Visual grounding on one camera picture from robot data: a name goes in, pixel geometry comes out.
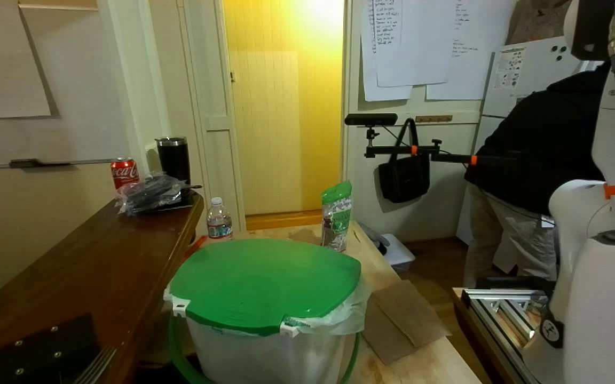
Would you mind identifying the white box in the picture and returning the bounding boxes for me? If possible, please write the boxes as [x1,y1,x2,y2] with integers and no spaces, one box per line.
[369,229,418,271]

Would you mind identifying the red cola can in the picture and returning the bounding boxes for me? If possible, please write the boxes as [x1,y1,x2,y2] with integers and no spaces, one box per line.
[110,155,142,193]

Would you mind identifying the aluminium extrusion frame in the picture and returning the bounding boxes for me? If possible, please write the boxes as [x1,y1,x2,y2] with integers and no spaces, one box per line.
[454,284,559,384]

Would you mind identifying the black tote bag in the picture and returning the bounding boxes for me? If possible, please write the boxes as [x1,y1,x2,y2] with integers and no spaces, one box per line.
[375,117,434,205]

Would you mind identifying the brown cardboard piece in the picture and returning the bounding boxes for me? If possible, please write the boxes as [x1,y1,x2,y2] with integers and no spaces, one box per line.
[362,277,453,367]

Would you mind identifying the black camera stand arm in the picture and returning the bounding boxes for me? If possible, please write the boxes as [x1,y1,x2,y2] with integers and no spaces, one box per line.
[362,125,483,168]

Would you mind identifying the clear water bottle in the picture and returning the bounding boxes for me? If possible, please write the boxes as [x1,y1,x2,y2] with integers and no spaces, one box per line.
[205,197,235,241]

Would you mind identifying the green topped snack bag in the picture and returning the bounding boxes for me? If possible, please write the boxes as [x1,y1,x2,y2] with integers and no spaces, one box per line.
[321,178,356,253]

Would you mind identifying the black tumbler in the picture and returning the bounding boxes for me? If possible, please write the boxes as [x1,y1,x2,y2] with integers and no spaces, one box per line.
[153,135,194,185]

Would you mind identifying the person in black jacket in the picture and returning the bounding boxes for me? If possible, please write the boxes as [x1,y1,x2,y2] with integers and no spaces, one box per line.
[462,61,612,287]

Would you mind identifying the brown paper bag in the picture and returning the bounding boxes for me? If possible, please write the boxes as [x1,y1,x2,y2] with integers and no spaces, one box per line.
[504,0,574,46]

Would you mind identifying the red stick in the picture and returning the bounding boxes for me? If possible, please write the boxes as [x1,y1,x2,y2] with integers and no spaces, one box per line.
[183,234,212,255]

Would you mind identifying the black stereo camera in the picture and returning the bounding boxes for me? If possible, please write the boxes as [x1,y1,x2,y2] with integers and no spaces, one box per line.
[342,110,399,130]

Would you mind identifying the white door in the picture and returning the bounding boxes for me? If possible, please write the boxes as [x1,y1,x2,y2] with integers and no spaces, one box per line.
[178,0,248,231]

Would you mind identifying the white poster board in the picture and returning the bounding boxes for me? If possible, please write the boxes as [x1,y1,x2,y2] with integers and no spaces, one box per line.
[478,35,590,121]

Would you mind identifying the whiteboard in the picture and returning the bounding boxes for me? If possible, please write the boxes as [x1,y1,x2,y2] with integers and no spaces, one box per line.
[0,0,133,170]

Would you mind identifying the brown wooden side table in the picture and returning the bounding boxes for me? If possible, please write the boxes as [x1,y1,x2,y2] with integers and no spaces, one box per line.
[0,189,208,384]

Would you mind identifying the handwritten paper sheet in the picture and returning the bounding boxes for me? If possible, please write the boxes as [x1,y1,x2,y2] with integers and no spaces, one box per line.
[356,0,431,105]
[423,0,516,103]

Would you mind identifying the black studded plate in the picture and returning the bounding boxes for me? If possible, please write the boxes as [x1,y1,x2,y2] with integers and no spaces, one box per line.
[0,314,104,384]

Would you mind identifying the white bin with green lid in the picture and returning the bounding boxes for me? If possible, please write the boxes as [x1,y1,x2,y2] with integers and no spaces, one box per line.
[162,237,371,384]

